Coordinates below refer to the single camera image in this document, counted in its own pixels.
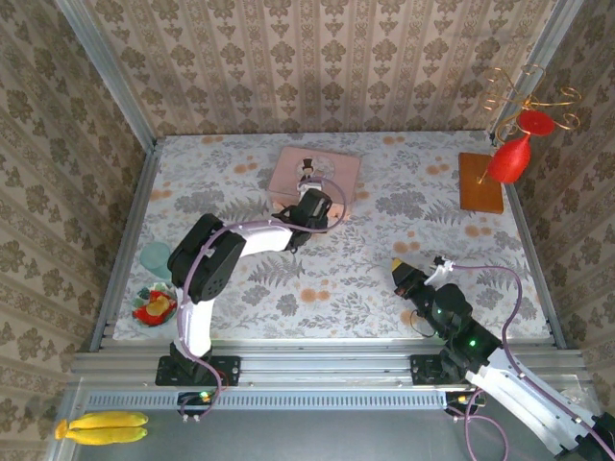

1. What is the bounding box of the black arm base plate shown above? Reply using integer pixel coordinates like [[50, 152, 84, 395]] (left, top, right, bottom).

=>
[[154, 354, 242, 388], [409, 353, 481, 386]]

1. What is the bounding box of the teal plastic cup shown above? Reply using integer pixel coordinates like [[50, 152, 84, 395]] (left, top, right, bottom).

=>
[[139, 240, 174, 281]]

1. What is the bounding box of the red wine glass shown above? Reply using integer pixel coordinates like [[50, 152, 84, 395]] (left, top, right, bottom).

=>
[[486, 109, 554, 185]]

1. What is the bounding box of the slotted grey cable duct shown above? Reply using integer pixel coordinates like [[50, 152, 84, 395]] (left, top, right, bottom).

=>
[[83, 389, 451, 410]]

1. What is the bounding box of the aluminium frame post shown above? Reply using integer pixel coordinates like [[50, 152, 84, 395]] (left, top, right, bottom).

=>
[[54, 0, 158, 151], [489, 0, 585, 141]]

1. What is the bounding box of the aluminium frame rail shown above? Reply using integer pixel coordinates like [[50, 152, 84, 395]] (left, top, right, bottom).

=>
[[70, 337, 590, 386]]

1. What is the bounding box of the plate of toy fruit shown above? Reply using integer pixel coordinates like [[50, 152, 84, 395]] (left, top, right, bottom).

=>
[[131, 281, 180, 328]]

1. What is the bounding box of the yellow toy banana bunch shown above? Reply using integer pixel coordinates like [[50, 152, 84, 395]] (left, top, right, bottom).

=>
[[54, 410, 150, 446]]

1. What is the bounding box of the floral tablecloth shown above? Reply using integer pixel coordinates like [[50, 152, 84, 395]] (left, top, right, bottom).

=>
[[114, 131, 552, 343]]

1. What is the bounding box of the small black controller board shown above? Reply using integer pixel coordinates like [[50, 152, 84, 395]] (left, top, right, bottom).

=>
[[177, 390, 223, 417], [443, 390, 487, 417]]

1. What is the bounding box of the gold wire glass stand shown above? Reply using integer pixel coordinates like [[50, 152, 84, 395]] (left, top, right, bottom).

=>
[[481, 63, 583, 186]]

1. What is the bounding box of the wooden base board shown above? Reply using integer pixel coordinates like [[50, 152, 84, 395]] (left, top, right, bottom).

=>
[[457, 151, 505, 215]]

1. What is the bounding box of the pink tin box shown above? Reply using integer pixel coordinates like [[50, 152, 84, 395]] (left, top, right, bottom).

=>
[[267, 145, 362, 213]]

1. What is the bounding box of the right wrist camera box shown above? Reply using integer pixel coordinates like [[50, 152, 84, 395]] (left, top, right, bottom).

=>
[[424, 255, 456, 288]]

